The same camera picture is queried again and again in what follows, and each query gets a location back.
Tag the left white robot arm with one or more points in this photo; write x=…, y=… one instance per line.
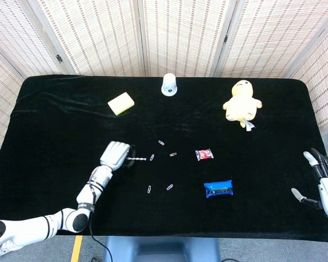
x=95, y=185

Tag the metal screen hinge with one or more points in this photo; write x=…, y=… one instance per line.
x=225, y=38
x=59, y=58

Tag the blue snack package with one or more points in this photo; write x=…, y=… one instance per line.
x=218, y=189

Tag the white paper cup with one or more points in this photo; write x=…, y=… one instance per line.
x=169, y=85

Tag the woven folding screen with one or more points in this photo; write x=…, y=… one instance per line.
x=175, y=35

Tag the yellow sponge block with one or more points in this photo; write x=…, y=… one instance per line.
x=121, y=103

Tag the red snack packet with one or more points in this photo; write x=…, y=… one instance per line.
x=204, y=154

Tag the yellow plush toy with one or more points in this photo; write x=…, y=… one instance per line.
x=242, y=105

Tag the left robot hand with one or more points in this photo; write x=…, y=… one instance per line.
x=114, y=154

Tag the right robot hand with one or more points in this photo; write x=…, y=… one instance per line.
x=326, y=188

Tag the white paper clip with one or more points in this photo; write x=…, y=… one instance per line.
x=161, y=142
x=152, y=157
x=149, y=189
x=173, y=154
x=169, y=187

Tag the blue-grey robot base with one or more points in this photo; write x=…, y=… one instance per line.
x=161, y=249

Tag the black velvet tablecloth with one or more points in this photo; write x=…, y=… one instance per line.
x=71, y=131

